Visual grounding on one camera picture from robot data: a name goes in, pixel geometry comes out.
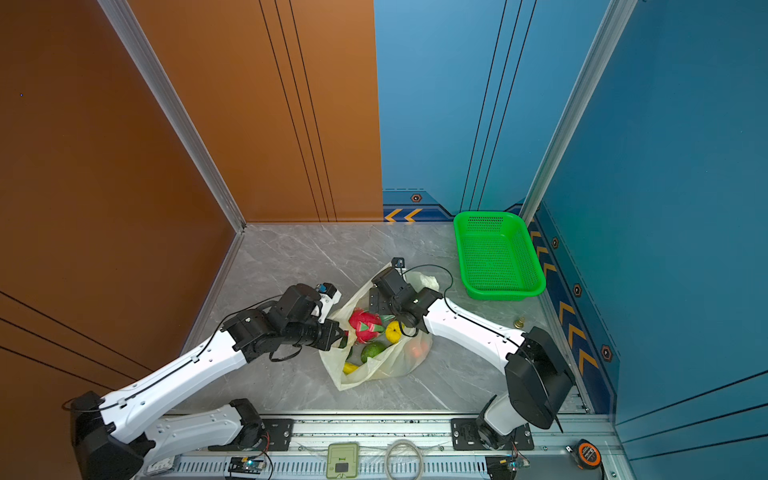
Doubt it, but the yellow translucent plastic bag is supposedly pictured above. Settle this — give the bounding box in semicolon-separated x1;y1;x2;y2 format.
320;280;433;391

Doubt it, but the green plastic mesh basket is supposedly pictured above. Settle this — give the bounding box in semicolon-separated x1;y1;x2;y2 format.
453;211;546;301

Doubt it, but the yellow lemon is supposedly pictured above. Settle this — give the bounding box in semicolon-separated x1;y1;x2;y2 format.
385;321;403;344

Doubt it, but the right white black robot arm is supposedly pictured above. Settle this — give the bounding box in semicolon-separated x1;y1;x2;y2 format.
370;267;576;449

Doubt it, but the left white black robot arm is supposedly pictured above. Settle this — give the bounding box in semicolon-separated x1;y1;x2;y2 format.
68;283;344;479

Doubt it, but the red dragon fruit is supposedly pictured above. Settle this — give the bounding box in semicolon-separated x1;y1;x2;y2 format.
349;309;385;344

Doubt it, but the orange fruit in bag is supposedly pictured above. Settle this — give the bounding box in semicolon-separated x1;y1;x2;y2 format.
405;339;430;365

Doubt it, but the yellow banana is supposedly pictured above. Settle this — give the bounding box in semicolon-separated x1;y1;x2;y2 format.
343;362;359;375

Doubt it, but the green square device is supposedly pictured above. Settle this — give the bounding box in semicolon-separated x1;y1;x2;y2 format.
326;442;360;479

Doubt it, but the left green circuit board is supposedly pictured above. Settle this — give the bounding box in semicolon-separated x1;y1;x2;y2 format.
227;456;268;479

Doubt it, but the green circuit board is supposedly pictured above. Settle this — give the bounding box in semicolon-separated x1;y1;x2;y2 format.
227;456;268;479
485;456;530;480

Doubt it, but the small white alarm clock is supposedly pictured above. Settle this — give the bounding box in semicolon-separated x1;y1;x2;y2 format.
144;456;177;476

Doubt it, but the right green circuit board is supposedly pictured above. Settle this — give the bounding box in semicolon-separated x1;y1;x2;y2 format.
485;456;530;480

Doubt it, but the orange black tape measure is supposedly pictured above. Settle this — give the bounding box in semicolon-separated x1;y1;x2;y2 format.
567;439;602;470

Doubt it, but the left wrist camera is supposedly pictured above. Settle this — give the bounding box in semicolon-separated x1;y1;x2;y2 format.
316;282;342;323

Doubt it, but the coiled white cable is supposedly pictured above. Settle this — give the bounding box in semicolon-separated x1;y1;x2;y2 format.
384;439;426;480

